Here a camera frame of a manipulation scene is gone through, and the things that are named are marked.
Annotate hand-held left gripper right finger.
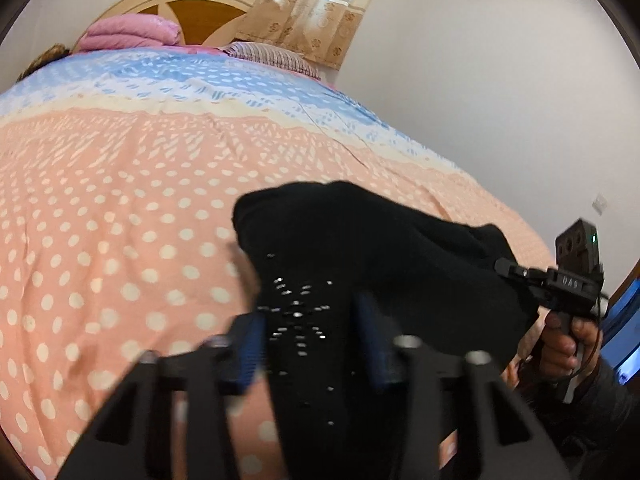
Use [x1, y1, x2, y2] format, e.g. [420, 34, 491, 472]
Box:
[354, 293, 572, 480]

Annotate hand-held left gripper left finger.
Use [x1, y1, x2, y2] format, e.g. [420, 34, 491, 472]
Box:
[57, 311, 267, 480]

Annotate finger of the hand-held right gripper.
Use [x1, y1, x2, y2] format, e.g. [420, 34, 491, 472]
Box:
[494, 258, 551, 302]

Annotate black pants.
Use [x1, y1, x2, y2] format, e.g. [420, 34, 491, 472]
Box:
[232, 180, 538, 480]

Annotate person's right forearm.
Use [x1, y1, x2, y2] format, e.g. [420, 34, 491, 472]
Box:
[520, 355, 640, 480]

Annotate person's right hand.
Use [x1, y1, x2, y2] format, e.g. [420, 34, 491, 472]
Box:
[541, 309, 604, 382]

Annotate blue panel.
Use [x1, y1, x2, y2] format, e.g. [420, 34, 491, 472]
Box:
[597, 259, 640, 387]

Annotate pink polka dot bedspread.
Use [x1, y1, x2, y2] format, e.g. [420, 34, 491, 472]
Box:
[0, 45, 558, 480]

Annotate striped pillow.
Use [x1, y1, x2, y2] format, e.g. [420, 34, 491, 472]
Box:
[222, 42, 322, 80]

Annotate beige floral curtain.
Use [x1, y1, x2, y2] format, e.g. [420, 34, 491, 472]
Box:
[167, 0, 391, 70]

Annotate folded pink quilt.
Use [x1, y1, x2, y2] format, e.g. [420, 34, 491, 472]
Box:
[77, 14, 182, 52]

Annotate brown fuzzy object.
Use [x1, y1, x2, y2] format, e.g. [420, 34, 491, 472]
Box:
[15, 45, 71, 83]

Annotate cream wooden headboard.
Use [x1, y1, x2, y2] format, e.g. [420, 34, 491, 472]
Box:
[70, 0, 258, 55]

